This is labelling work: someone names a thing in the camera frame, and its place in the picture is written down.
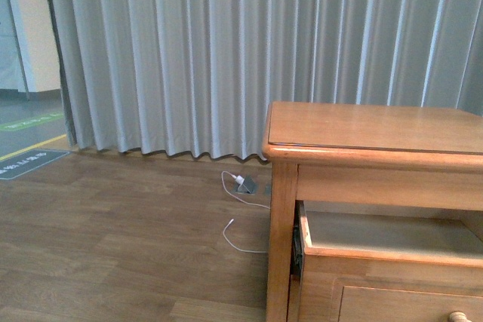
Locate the wooden drawer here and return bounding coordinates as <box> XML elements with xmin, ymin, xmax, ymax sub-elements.
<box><xmin>288</xmin><ymin>201</ymin><xmax>482</xmax><ymax>321</ymax></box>

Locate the wooden drawer knob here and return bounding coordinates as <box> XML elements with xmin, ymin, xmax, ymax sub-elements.
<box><xmin>448</xmin><ymin>311</ymin><xmax>472</xmax><ymax>322</ymax></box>

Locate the white plug adapter on floor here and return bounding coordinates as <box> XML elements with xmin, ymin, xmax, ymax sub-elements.
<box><xmin>232</xmin><ymin>174</ymin><xmax>245</xmax><ymax>185</ymax></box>

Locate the open metal floor socket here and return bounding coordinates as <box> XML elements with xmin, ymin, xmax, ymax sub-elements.
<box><xmin>234</xmin><ymin>176</ymin><xmax>258</xmax><ymax>195</ymax></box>

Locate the grey pleated curtain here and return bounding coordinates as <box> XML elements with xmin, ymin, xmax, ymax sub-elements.
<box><xmin>50</xmin><ymin>0</ymin><xmax>482</xmax><ymax>158</ymax></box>

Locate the wooden nightstand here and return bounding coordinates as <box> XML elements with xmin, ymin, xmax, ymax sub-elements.
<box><xmin>263</xmin><ymin>101</ymin><xmax>482</xmax><ymax>321</ymax></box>

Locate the grey floor sign sticker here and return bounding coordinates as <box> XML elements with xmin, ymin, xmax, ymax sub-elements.
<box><xmin>0</xmin><ymin>149</ymin><xmax>69</xmax><ymax>180</ymax></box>

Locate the green floor sign sticker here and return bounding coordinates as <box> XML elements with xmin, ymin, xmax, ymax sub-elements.
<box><xmin>1</xmin><ymin>112</ymin><xmax>64</xmax><ymax>132</ymax></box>

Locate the white floor cable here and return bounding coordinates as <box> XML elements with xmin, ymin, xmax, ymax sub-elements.
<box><xmin>220</xmin><ymin>170</ymin><xmax>271</xmax><ymax>254</ymax></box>

